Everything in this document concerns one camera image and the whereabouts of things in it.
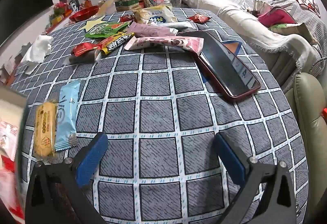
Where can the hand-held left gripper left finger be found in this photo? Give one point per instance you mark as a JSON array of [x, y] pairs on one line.
[[90, 162]]

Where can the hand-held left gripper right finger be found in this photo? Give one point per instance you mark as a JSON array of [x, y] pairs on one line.
[[230, 162]]

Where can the light blue snack packet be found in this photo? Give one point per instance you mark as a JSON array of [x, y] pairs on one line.
[[67, 114]]

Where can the grey checked tablecloth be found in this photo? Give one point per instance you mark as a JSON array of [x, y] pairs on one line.
[[153, 116]]

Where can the red white packets pile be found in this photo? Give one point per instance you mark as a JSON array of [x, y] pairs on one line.
[[7, 152]]

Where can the green leather chair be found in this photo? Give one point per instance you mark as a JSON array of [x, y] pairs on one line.
[[309, 121]]

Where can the smartphone in red case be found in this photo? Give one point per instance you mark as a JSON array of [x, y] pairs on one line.
[[219, 65]]

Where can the dark grey snack packet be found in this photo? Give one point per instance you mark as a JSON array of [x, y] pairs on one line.
[[79, 59]]

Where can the red foil snack packet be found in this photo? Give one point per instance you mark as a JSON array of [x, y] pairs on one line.
[[84, 49]]

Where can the yellow red snack packet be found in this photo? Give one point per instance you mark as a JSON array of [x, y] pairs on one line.
[[115, 43]]

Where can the white crumpled tissue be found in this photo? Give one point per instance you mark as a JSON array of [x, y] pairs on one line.
[[38, 51]]

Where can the green snack packet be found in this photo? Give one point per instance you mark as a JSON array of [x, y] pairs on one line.
[[106, 29]]

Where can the pink white snack packet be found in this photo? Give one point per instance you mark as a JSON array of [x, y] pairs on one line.
[[163, 43]]

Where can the pale pink snack packet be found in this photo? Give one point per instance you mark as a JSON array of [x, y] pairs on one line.
[[150, 30]]

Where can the white grey snack packet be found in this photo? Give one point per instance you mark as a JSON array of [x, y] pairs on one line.
[[180, 25]]

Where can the red patterned snack packet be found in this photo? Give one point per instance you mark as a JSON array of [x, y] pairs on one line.
[[199, 18]]

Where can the brown paper bag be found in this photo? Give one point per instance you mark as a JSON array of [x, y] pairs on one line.
[[296, 31]]

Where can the small red candy packet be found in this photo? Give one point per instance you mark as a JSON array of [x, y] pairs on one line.
[[126, 18]]

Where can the red bowl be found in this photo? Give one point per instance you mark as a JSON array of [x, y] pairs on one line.
[[84, 13]]

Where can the white covered sofa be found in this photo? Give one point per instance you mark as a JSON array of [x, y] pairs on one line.
[[242, 11]]

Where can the magenta bag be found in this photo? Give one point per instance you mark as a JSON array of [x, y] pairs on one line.
[[277, 17]]

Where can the clear yellow plastic bag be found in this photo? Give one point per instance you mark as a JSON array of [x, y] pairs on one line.
[[108, 2]]

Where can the cream snack bag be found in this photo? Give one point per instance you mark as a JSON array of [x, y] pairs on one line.
[[154, 14]]

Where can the green print cardboard box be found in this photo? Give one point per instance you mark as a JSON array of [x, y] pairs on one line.
[[126, 4]]

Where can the red white patterned cloth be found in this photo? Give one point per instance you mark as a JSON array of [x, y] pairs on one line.
[[305, 0]]

